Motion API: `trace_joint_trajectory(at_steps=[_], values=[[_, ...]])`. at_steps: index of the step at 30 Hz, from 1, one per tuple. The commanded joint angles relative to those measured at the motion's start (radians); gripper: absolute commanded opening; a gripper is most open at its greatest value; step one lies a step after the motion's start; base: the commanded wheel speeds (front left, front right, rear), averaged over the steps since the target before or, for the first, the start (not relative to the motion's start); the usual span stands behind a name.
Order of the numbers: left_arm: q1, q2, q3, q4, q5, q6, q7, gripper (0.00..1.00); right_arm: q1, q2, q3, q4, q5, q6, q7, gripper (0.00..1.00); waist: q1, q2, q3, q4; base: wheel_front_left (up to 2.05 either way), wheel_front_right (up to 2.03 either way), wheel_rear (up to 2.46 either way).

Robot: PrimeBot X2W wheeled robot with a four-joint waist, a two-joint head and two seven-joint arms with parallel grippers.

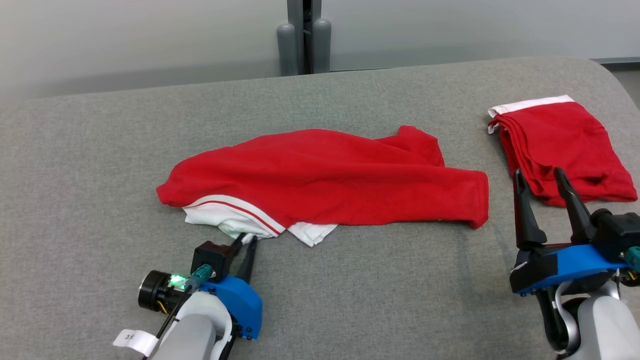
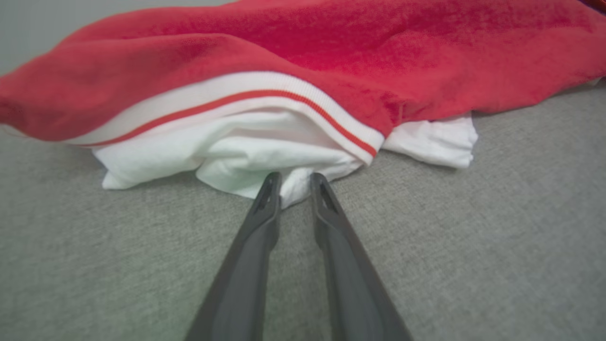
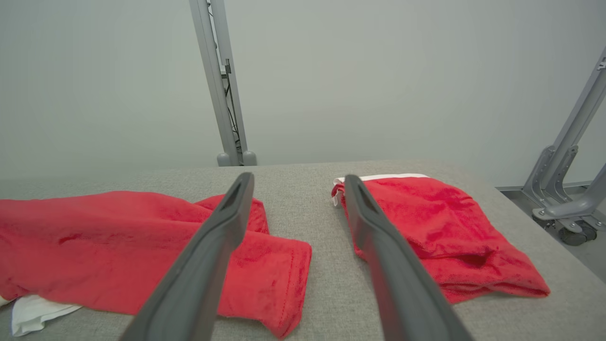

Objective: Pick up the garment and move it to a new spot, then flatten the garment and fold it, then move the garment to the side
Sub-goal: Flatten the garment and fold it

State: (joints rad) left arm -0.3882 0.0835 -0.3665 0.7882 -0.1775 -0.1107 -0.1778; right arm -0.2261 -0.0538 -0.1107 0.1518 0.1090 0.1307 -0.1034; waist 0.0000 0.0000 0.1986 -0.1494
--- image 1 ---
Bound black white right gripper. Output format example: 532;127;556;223
513;167;623;301

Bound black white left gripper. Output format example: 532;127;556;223
138;232;259;315

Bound red shorts with white stripe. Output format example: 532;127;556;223
487;94;639;209

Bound red shirt with white sleeves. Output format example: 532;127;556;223
156;125;490;248

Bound teal left cable connector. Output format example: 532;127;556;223
184;265;214;294

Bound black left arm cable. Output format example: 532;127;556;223
144;287;196;358

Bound white paper cable tag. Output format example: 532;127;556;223
112;328;160;357

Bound grey cylinder post foot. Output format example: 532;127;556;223
276;23;299;77
312;18;332;75

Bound grey metal partition post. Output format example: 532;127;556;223
287;0;323;76

